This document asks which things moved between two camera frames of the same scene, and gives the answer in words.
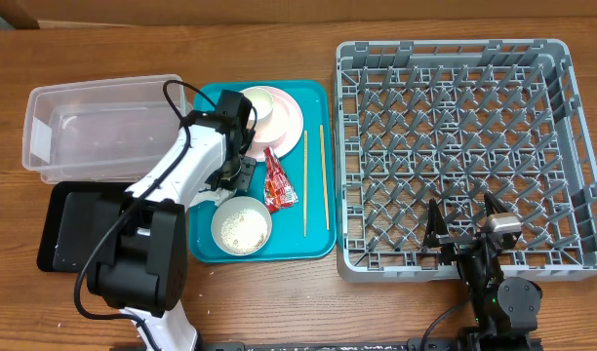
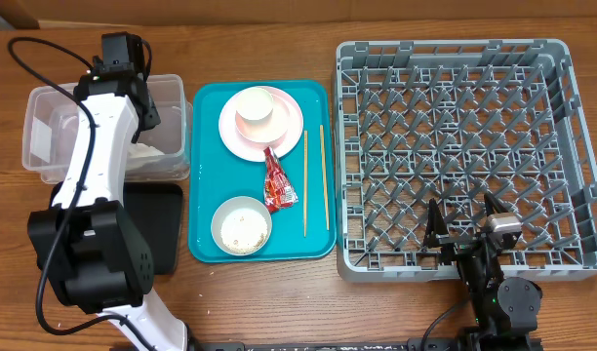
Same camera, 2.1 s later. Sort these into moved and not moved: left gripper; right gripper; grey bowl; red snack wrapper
Moved: left gripper
Not moved: grey bowl; right gripper; red snack wrapper
